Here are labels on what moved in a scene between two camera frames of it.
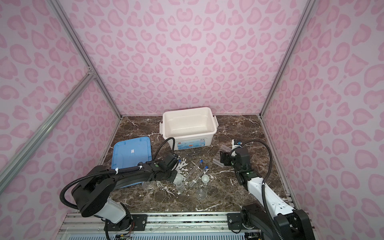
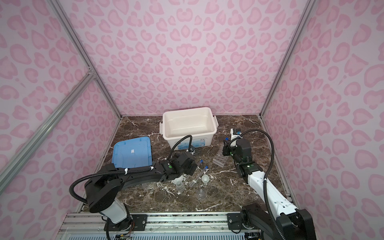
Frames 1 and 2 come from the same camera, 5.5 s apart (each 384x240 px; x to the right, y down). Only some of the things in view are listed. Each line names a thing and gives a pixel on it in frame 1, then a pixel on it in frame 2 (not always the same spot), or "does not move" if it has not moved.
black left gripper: (172, 178) -> (192, 169)
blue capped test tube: (198, 176) does not move
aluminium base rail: (75, 226) does not move
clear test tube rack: (216, 160) does not move
